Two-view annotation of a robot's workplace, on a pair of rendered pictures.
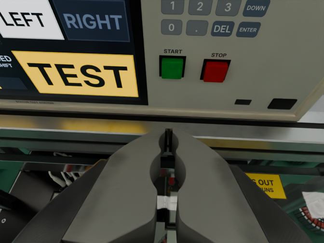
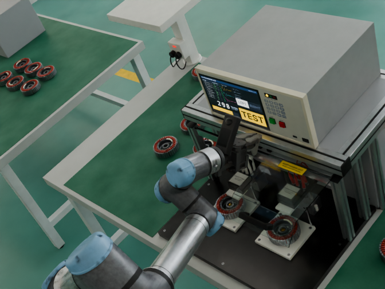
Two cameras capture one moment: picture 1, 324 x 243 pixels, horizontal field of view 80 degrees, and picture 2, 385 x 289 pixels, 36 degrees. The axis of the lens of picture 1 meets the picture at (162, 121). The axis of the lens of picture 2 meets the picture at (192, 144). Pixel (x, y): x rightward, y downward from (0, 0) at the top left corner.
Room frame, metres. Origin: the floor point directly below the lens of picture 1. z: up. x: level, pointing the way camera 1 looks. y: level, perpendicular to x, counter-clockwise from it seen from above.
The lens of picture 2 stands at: (-0.88, -1.04, 2.37)
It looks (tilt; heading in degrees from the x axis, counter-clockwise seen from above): 39 degrees down; 55
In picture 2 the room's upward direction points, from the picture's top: 23 degrees counter-clockwise
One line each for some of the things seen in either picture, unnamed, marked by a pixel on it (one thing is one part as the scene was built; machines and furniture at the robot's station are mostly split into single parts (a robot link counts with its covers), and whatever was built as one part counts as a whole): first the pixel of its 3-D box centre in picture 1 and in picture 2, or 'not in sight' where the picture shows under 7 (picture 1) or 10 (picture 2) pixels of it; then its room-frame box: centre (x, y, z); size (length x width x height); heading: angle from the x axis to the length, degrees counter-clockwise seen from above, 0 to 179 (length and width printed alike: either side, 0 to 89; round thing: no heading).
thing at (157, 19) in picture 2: not in sight; (175, 40); (0.64, 0.96, 0.98); 0.37 x 0.35 x 0.46; 88
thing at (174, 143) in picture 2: not in sight; (165, 147); (0.19, 0.71, 0.77); 0.11 x 0.11 x 0.04
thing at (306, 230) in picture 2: not in sight; (285, 234); (0.01, -0.04, 0.78); 0.15 x 0.15 x 0.01; 88
